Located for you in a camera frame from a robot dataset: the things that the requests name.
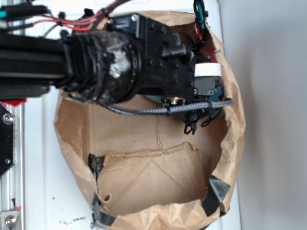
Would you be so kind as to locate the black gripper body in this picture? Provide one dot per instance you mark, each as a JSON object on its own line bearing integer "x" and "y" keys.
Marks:
{"x": 151, "y": 60}

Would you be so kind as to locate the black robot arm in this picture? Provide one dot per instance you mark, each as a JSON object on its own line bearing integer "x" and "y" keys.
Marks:
{"x": 76, "y": 63}

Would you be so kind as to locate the brown paper bag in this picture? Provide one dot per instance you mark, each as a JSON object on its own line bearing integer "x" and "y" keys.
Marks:
{"x": 143, "y": 172}

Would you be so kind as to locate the black mounting plate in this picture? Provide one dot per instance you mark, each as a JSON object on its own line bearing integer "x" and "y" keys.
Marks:
{"x": 7, "y": 120}

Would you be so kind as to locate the aluminium extrusion rail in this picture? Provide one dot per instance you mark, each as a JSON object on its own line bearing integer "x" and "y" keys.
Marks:
{"x": 12, "y": 190}

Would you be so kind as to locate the metal corner bracket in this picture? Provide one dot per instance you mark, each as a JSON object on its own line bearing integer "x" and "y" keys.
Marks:
{"x": 10, "y": 220}

